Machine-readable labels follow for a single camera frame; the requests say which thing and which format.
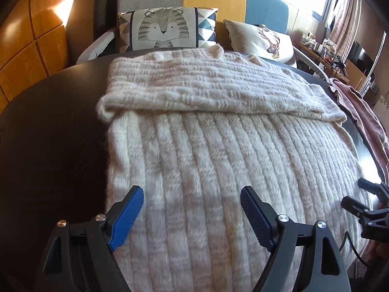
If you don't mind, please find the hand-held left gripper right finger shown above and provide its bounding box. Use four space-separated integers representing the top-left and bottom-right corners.
240 185 351 292

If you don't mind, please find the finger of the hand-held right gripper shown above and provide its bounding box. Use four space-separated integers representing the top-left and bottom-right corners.
358 178 389 199
341 196 389 223

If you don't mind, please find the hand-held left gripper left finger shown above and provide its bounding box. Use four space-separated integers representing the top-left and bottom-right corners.
39 185 145 292

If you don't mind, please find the white knit sweater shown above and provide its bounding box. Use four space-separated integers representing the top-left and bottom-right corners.
97 44 373 292

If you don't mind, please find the person's right hand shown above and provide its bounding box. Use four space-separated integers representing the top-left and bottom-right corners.
374 241 389 260

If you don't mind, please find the pink knit sweater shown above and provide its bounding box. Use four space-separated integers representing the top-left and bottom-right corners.
328 77 389 186

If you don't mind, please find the white panel with flower stickers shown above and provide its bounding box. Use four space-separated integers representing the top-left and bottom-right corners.
377 91 389 110

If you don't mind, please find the wooden folding table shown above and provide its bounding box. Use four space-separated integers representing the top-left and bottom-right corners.
345 59 368 92

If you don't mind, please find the black handheld tool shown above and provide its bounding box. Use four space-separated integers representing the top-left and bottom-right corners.
334 56 348 73

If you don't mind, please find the black television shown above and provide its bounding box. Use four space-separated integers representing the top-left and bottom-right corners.
348 41 374 70

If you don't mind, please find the white metal stand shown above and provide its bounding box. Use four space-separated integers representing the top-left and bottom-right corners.
359 30 386 95

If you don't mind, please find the clear plastic container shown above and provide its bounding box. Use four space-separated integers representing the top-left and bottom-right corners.
322 38 338 58

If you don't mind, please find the wooden side table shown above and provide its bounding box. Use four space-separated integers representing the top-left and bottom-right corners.
296 41 350 80

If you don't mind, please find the group of small jars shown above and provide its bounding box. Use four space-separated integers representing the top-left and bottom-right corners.
299 32 323 51

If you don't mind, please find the pink patterned curtain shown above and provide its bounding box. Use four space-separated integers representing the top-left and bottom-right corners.
322 0 363 55

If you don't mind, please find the deer print cushion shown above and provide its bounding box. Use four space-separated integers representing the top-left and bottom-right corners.
223 20 297 66

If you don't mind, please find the wooden wardrobe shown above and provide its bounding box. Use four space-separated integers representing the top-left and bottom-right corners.
0 0 101 113

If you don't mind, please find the tiger print cushion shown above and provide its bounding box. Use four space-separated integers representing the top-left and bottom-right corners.
117 7 219 53

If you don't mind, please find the black cable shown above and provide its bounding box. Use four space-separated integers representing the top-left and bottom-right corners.
339 233 370 262

